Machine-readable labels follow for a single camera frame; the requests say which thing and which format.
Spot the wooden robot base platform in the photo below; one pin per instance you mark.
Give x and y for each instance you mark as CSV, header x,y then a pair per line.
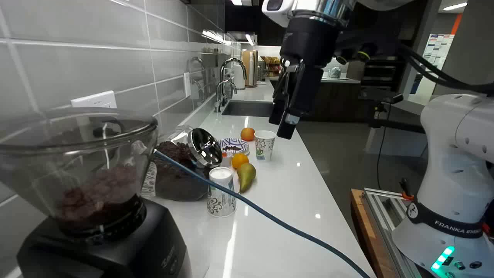
x,y
375,214

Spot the white wall outlet left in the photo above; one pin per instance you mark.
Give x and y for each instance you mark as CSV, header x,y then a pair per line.
x,y
103,100

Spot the far patterned paper cup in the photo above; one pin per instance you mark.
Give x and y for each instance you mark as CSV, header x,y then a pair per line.
x,y
264,142

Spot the black coffee grinder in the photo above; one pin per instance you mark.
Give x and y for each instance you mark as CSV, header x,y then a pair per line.
x,y
83,169

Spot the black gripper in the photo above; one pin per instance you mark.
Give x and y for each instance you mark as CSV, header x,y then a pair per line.
x,y
309,44

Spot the blue patterned plate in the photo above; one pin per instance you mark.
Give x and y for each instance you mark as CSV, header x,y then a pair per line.
x,y
231,146

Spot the patterned paper cup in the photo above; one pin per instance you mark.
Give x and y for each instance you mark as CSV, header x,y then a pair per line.
x,y
219,203
264,142

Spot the large orange far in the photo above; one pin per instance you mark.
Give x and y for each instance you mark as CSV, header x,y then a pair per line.
x,y
247,135

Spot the small orange near pear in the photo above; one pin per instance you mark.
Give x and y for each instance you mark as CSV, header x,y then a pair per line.
x,y
238,160

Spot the near patterned paper cup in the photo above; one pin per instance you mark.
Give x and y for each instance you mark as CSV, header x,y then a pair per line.
x,y
219,203

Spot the kitchen faucet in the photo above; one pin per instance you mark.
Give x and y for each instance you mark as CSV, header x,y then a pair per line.
x,y
233,80

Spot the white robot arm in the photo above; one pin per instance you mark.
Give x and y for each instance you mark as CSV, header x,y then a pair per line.
x,y
448,225

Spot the green pear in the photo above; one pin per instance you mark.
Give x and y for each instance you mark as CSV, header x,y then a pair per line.
x,y
245,175

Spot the black sink basin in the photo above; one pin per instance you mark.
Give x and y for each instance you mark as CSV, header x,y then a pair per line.
x,y
248,109

